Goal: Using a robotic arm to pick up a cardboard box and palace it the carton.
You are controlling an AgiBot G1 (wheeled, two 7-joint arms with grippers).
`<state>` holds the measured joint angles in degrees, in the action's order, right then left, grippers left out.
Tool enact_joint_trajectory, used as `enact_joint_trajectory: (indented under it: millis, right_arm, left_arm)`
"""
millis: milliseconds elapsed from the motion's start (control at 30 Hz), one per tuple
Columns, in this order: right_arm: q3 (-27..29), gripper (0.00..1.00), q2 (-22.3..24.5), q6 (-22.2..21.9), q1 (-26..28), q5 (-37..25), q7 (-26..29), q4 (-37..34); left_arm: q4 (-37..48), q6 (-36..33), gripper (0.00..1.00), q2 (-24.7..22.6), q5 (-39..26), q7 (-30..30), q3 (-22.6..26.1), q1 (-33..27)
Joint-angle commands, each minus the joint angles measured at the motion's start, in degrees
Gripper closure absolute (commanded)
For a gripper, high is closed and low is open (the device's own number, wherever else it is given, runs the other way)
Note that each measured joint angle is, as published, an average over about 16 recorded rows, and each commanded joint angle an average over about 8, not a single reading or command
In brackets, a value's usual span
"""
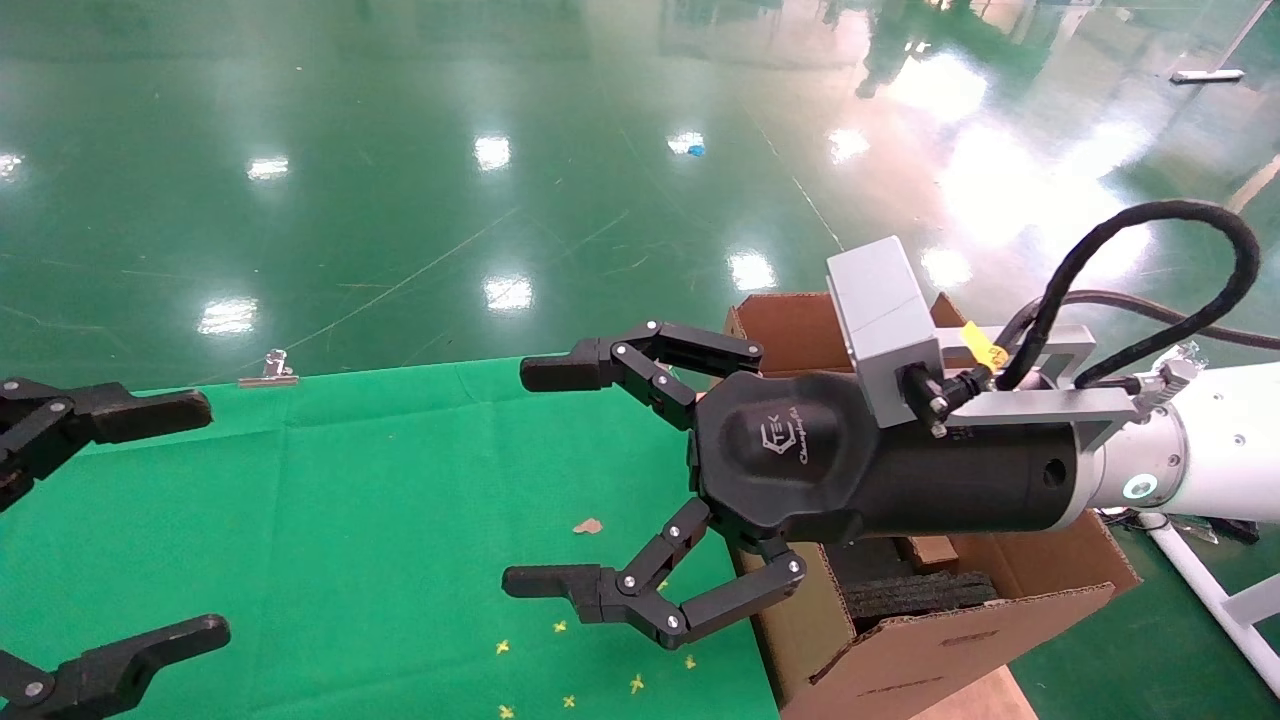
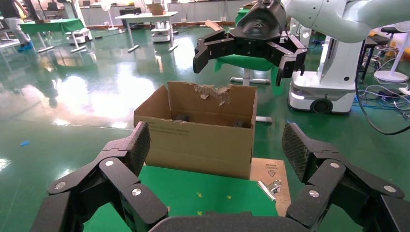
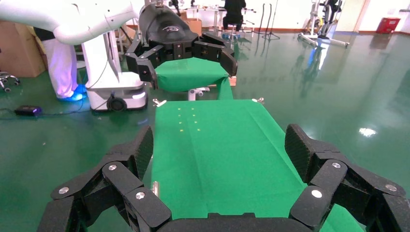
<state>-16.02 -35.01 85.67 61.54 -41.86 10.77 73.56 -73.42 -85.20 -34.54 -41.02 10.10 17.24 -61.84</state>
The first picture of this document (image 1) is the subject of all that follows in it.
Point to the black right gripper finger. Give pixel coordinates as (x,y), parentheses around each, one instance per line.
(640,595)
(620,365)

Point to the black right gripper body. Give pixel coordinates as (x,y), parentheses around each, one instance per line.
(850,470)

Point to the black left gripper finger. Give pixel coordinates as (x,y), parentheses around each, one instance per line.
(120,662)
(120,414)

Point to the brown wooden block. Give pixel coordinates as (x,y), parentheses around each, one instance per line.
(932,549)

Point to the small brown cardboard scrap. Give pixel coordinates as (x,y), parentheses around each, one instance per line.
(587,526)

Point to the large open cardboard carton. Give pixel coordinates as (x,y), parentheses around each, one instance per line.
(950,660)

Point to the black foam insert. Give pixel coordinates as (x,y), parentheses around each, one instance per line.
(920,595)

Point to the silver binder clip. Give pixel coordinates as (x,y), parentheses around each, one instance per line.
(272,372)

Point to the green table cloth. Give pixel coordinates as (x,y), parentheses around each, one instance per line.
(300,520)

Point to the black plastic grid tray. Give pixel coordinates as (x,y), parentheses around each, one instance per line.
(1230,530)

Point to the white flat bar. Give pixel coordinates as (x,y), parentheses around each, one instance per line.
(1205,76)

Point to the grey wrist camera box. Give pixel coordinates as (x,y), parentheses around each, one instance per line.
(885,320)

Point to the silver camera mount bracket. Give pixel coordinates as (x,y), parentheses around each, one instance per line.
(1050,405)

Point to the white pipe frame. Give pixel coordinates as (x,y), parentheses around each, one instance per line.
(1210,590)

